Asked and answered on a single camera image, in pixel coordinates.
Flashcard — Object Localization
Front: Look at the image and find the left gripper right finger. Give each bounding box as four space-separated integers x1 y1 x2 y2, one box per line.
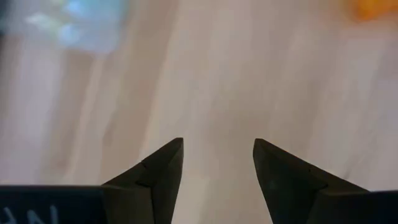
252 138 398 224

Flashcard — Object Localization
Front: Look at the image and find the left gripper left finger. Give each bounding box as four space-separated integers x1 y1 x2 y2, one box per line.
0 137 185 224

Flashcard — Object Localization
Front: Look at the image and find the clear plastic bin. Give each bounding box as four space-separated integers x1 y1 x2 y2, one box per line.
0 0 132 56

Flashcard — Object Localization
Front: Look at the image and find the orange pill bottle white cap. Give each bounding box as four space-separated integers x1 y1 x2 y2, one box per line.
348 0 398 22

